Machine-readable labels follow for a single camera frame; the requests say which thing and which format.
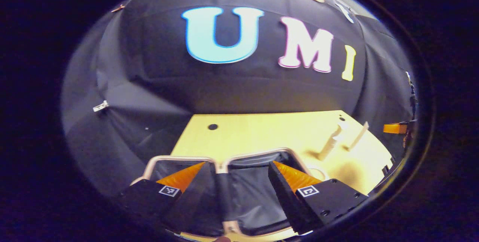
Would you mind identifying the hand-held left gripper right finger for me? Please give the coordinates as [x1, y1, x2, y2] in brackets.
[268, 160, 369, 235]

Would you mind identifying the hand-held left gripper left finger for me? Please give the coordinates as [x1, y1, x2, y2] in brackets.
[119, 162, 212, 235]

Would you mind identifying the white skin care tube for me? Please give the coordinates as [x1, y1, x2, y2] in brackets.
[346, 121, 369, 151]

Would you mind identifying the white pump bottle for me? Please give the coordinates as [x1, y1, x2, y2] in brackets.
[318, 122, 347, 160]

